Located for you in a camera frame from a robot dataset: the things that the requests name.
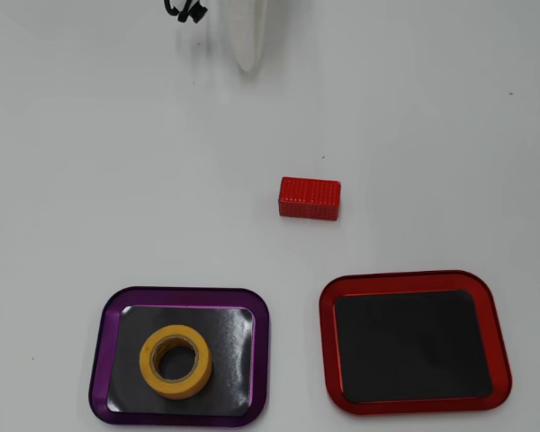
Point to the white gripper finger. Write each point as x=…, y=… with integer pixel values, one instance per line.
x=248, y=36

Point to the yellow masking tape roll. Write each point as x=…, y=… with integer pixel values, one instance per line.
x=149, y=360

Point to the red perforated rectangular block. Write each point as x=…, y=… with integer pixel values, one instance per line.
x=310, y=198

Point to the purple metal tray black inlay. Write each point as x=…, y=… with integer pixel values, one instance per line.
x=252, y=360

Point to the red metal tray black inlay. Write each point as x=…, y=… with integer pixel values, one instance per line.
x=409, y=342

